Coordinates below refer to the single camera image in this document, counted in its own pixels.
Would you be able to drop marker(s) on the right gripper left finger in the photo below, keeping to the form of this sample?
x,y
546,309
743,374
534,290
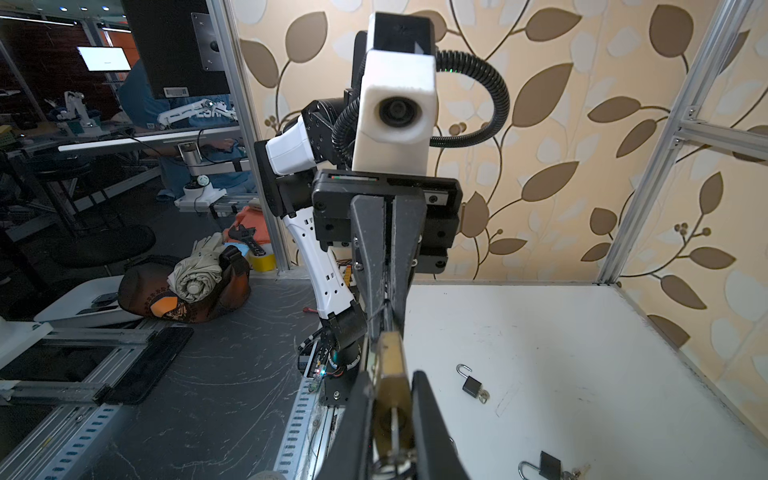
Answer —
x,y
350,455

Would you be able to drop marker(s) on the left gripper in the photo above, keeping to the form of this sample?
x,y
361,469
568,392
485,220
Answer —
x,y
409,221

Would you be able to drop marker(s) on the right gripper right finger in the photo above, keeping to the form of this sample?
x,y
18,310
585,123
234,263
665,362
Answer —
x,y
436,457

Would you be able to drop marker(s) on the brass padlock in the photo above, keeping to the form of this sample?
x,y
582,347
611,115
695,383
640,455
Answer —
x,y
392,424

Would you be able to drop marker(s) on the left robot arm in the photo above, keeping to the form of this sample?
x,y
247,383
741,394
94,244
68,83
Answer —
x,y
322,137

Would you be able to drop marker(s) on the black padlock left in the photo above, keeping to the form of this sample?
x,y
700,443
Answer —
x,y
471,385

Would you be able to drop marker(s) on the black padlock with keys bottom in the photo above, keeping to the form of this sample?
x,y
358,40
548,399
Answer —
x,y
550,467

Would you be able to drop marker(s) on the brown bag with cloth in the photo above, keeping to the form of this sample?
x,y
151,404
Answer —
x,y
211,282

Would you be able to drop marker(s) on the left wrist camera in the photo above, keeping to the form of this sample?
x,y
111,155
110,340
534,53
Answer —
x,y
398,97

